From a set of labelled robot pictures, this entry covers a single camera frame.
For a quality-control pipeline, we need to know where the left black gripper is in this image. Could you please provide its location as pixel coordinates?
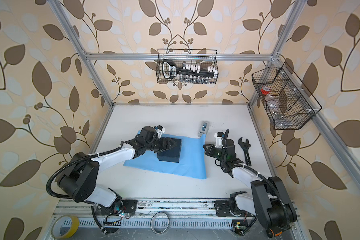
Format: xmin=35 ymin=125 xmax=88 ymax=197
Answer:
xmin=144 ymin=136 xmax=178 ymax=152

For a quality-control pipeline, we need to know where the dark navy gift box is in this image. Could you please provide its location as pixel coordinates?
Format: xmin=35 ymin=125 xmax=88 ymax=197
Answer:
xmin=157 ymin=139 xmax=182 ymax=163

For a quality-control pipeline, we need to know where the blue wrapping paper sheet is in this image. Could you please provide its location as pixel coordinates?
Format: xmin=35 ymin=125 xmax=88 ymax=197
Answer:
xmin=124 ymin=134 xmax=207 ymax=180

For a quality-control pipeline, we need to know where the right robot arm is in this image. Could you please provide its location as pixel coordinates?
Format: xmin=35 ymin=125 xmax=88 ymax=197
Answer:
xmin=203 ymin=131 xmax=297 ymax=238

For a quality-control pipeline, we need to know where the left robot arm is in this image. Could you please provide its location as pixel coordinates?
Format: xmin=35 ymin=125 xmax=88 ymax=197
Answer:
xmin=46 ymin=125 xmax=178 ymax=207

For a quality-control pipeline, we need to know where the black adjustable wrench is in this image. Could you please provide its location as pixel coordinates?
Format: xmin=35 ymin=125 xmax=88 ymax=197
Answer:
xmin=238 ymin=137 xmax=252 ymax=166

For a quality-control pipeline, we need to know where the black socket set holder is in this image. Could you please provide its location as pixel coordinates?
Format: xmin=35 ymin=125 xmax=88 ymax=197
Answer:
xmin=161 ymin=60 xmax=219 ymax=80

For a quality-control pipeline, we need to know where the yellow tape roll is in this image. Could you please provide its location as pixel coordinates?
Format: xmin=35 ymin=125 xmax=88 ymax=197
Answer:
xmin=51 ymin=215 xmax=80 ymax=240

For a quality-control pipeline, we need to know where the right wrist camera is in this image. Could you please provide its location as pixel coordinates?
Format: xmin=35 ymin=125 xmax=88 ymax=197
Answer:
xmin=215 ymin=132 xmax=228 ymax=148

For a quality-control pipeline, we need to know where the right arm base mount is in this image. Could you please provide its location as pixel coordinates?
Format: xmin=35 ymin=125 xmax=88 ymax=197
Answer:
xmin=214 ymin=199 xmax=255 ymax=218

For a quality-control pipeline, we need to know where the back wire basket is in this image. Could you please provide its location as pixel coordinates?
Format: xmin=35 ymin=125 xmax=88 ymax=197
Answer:
xmin=156 ymin=48 xmax=219 ymax=85

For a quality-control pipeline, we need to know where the wire basket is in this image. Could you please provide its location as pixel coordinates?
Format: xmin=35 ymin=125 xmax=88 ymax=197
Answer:
xmin=156 ymin=48 xmax=219 ymax=85
xmin=252 ymin=63 xmax=322 ymax=130

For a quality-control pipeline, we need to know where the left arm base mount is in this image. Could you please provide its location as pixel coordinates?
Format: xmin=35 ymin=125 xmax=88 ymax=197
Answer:
xmin=95 ymin=199 xmax=138 ymax=217

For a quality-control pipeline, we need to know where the grey cable loop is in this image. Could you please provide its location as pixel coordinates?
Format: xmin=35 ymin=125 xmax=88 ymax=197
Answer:
xmin=150 ymin=211 xmax=171 ymax=235

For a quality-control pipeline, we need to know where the right wire basket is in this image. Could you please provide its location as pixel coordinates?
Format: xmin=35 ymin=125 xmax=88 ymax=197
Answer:
xmin=252 ymin=63 xmax=322 ymax=130

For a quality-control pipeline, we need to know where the orange handled screwdriver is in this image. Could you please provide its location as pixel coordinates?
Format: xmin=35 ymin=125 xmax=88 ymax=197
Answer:
xmin=266 ymin=227 xmax=284 ymax=238

